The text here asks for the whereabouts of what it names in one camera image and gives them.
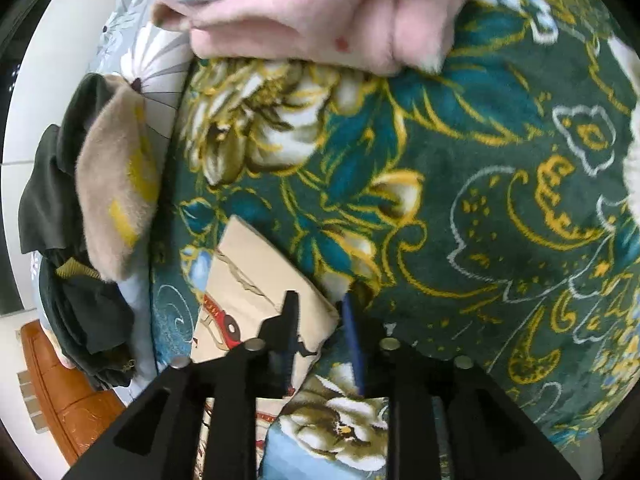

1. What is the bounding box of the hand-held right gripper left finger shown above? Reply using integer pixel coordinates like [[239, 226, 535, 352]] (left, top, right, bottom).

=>
[[62, 290, 301, 480]]

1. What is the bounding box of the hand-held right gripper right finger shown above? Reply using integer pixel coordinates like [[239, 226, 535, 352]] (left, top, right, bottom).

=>
[[341, 286, 583, 480]]

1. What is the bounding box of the cream printed garment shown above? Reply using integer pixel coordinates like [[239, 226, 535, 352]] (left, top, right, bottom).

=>
[[190, 214, 342, 480]]

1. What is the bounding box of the black garment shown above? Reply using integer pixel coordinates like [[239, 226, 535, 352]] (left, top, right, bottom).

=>
[[39, 252, 138, 392]]

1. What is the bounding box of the green floral blanket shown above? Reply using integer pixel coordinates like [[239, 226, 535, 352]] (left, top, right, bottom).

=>
[[150, 0, 640, 480]]

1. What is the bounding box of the beige fluffy garment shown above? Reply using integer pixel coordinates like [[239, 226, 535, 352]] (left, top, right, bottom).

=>
[[75, 77, 163, 281]]

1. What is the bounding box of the dark green-grey garment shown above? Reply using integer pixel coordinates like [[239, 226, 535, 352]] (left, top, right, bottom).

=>
[[17, 72, 131, 256]]

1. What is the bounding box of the blue floral duvet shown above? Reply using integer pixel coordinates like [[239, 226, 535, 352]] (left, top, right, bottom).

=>
[[30, 0, 196, 403]]

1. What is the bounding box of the pink fluffy garment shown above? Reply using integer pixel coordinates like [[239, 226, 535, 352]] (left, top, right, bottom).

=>
[[150, 0, 493, 78]]

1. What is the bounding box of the white and black wardrobe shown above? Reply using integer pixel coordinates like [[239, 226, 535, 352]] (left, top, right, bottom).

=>
[[0, 0, 123, 316]]

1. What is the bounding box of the orange wooden bed frame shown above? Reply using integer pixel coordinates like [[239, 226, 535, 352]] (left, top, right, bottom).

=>
[[20, 321, 128, 466]]

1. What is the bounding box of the grey wall panel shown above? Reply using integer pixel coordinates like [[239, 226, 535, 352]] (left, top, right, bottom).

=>
[[15, 370, 48, 433]]

